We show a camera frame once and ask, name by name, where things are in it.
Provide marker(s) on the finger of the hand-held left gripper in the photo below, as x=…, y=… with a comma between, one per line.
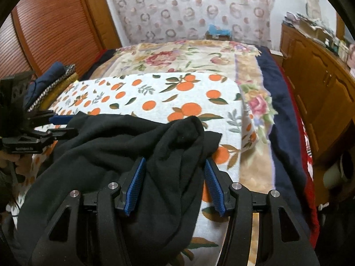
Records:
x=59, y=133
x=62, y=119

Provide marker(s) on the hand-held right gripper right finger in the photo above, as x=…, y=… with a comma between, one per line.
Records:
x=214, y=189

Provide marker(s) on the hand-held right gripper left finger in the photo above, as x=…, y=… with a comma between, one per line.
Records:
x=136, y=184

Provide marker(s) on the black t-shirt with white print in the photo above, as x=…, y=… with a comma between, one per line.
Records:
x=124, y=144

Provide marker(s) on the yellow folded cloth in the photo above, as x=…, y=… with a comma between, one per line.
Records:
x=61, y=88

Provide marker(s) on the wooden louvre wardrobe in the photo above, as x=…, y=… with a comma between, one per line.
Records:
x=55, y=27

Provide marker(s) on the navy blanket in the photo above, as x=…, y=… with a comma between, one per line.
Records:
x=283, y=133

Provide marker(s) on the orange fruit print towel blanket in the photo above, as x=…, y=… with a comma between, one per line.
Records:
x=166, y=94

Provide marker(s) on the red patterned blanket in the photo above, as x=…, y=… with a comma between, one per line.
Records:
x=309, y=199

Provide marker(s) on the white waste bin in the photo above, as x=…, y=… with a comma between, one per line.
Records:
x=334, y=174

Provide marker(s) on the floral beige blanket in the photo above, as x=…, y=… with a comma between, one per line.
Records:
x=180, y=58

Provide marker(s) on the wooden sideboard cabinet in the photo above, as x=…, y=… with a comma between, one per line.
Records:
x=319, y=88

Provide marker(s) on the small blue box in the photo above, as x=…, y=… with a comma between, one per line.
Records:
x=218, y=32

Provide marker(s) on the pile of clutter on cabinet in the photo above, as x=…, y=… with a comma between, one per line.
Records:
x=310, y=27

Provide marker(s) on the pink doll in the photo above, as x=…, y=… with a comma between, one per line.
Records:
x=352, y=56

